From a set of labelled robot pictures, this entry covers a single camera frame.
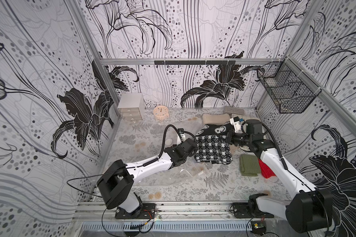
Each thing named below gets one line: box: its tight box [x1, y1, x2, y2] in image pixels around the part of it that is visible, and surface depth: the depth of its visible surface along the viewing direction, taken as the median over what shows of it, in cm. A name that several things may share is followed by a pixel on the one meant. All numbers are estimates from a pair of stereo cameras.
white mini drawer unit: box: [117, 92, 146, 121], surface depth 110 cm
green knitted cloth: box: [239, 153, 261, 177], surface depth 84 cm
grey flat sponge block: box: [223, 105, 245, 116], surface depth 116 cm
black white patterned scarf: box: [193, 121, 233, 165], surface depth 80 cm
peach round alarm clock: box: [153, 105, 170, 121], surface depth 114 cm
